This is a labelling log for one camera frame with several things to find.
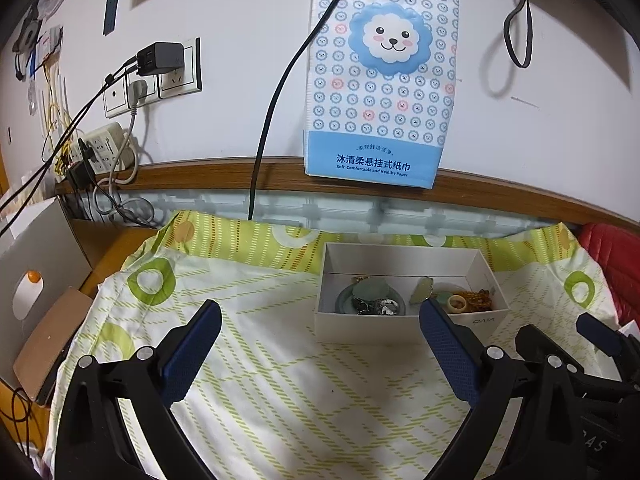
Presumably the pale translucent jade disc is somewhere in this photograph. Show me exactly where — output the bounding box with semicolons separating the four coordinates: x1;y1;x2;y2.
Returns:
350;280;396;301

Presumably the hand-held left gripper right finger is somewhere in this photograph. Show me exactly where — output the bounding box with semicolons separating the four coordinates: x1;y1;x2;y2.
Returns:
419;297;586;480

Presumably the blue wall sticker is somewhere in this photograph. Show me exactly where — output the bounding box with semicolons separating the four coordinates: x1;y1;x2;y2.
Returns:
102;0;121;36

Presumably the silver chain dark stone bracelet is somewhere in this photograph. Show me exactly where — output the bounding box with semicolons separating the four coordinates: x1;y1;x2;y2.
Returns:
351;294;398;317

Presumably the black strap loop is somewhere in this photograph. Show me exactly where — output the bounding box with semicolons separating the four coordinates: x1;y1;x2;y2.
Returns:
502;0;533;68

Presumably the wooden bedside cabinet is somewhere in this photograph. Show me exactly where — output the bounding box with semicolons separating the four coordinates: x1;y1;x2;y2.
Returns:
65;217;161;301

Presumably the hanging tissue pack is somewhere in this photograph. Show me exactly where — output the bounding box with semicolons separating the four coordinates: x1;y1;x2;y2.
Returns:
302;0;461;191

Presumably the white power strip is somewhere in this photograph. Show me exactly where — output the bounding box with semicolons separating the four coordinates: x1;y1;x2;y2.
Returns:
70;121;138;181

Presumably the white wall socket panel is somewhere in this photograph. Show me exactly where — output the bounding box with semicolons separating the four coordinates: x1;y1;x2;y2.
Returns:
102;36;203;118

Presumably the grey coiled cable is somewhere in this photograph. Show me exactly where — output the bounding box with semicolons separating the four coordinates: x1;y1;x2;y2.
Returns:
92;175;156;226

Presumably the white green patterned bedsheet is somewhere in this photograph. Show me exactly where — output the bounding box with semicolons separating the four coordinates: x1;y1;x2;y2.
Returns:
42;210;631;480

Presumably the orange beaded cord amber pendant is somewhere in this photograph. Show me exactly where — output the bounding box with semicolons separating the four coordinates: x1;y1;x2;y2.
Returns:
446;287;496;313

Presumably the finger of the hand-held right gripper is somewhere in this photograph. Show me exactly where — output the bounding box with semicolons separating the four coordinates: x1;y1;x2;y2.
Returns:
514;324;626;396
575;311;640;386

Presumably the brown cardboard box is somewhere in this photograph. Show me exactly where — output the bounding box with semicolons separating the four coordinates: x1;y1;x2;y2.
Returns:
12;285;96;406

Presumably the gourd-shaped jade pendant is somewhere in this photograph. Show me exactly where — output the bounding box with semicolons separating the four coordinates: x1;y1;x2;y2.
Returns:
409;277;435;306

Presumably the white cardboard box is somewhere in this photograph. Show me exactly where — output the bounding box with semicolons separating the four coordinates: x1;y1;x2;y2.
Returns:
314;241;511;346

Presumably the grey flat panel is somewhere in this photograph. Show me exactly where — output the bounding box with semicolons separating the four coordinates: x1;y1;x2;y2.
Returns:
0;197;93;361

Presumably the wooden bed rail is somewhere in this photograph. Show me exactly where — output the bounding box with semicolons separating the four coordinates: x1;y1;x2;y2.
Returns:
55;160;640;226

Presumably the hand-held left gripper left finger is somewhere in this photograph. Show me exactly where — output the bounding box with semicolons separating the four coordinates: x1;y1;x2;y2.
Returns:
52;299;223;480

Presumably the red quilted bag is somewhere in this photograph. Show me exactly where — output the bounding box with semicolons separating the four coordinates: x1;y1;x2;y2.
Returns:
577;222;640;331

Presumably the black charger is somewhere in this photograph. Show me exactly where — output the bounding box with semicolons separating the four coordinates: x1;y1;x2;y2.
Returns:
135;41;186;77

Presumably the thick black cable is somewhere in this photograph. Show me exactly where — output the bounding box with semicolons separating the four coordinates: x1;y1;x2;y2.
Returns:
247;0;363;222

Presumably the grey padded headboard panel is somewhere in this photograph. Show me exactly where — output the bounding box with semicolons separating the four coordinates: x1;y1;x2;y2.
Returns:
95;190;581;241

